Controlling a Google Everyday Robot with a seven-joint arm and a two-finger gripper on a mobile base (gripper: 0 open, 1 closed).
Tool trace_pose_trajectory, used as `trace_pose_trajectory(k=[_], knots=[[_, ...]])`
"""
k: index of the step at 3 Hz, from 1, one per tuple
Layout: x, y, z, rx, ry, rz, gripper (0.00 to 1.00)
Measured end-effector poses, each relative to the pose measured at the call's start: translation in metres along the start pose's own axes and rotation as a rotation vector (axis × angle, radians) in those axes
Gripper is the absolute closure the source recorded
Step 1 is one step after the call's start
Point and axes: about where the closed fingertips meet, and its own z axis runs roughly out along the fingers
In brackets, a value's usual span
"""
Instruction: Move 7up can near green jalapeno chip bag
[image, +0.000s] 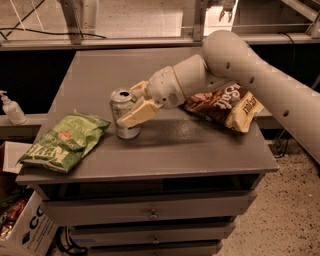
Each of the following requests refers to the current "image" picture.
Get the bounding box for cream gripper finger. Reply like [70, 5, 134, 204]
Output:
[117, 97, 162, 128]
[130, 81, 149, 99]

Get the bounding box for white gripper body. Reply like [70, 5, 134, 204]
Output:
[147, 66, 185, 109]

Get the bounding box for silver 7up soda can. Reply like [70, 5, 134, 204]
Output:
[110, 88, 141, 140]

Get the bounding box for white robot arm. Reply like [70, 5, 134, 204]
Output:
[117, 30, 320, 162]

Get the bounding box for brown salt chip bag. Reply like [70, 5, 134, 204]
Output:
[182, 84, 264, 133]

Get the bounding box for green jalapeno chip bag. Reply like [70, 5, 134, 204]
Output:
[18, 112, 110, 173]

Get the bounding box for grey drawer cabinet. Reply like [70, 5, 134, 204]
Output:
[15, 45, 280, 256]

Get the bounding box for top drawer with knob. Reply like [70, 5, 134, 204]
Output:
[43, 191, 257, 226]

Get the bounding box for drawer with knob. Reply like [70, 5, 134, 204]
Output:
[43, 191, 257, 226]
[71, 222, 235, 247]

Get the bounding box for middle drawer with knob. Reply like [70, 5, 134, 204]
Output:
[71, 222, 235, 247]

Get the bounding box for white pump sanitizer bottle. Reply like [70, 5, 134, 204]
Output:
[0, 90, 27, 125]

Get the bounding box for white cardboard box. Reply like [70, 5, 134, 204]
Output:
[0, 141, 57, 256]

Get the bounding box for snack packets in box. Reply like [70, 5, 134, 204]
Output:
[0, 197, 28, 239]

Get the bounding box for black cable on ledge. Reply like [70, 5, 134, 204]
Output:
[0, 0, 108, 42]

